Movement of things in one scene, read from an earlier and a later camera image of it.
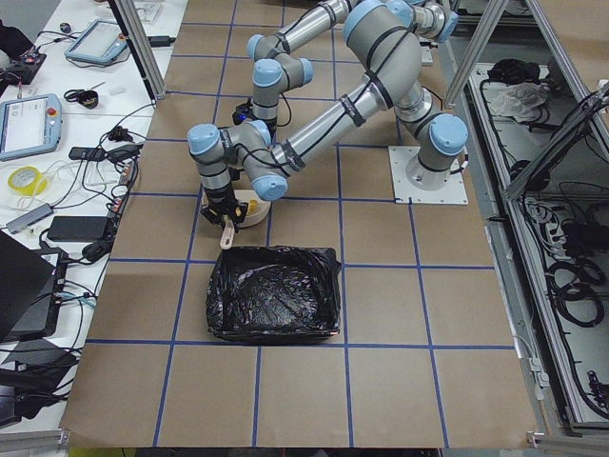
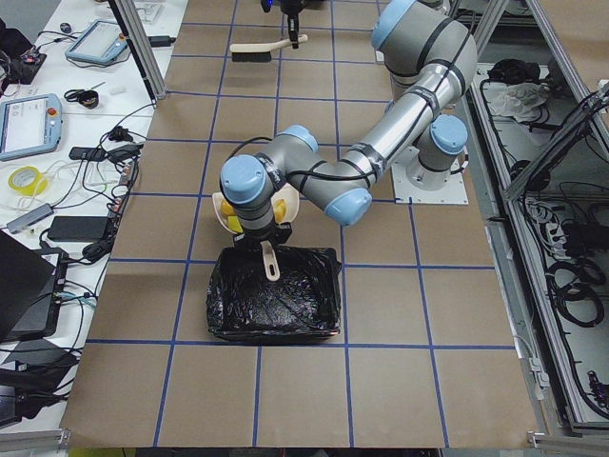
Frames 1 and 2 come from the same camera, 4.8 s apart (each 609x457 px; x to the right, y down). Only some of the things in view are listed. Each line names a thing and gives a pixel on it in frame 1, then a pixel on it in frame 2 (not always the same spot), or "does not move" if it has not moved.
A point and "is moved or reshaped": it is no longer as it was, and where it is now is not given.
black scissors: x=71 y=95 does not move
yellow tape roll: x=36 y=188 does not move
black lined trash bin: x=268 y=292 does not move
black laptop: x=31 y=282 does not move
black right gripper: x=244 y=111 to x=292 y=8
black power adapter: x=75 y=228 does not move
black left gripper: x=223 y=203 to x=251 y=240
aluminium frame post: x=141 y=47 does not move
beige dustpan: x=256 y=211 is moved or reshaped
